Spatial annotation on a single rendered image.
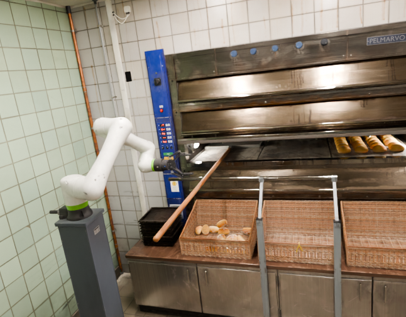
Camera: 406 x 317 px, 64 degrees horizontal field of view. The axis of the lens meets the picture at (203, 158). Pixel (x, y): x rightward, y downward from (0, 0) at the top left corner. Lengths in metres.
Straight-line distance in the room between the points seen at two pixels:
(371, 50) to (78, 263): 2.34
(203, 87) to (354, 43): 1.13
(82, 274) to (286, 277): 1.35
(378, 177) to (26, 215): 2.58
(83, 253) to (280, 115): 1.69
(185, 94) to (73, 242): 1.43
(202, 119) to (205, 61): 0.46
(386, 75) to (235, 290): 1.86
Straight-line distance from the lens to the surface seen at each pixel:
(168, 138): 2.85
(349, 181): 2.75
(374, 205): 2.81
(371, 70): 2.62
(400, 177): 2.81
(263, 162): 2.72
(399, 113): 2.67
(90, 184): 1.85
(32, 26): 2.92
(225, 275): 2.59
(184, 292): 2.80
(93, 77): 3.15
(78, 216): 2.03
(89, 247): 2.05
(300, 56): 2.59
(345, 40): 2.61
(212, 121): 2.72
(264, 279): 2.47
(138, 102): 2.95
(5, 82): 2.63
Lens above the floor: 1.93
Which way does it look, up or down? 15 degrees down
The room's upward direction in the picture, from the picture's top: 7 degrees counter-clockwise
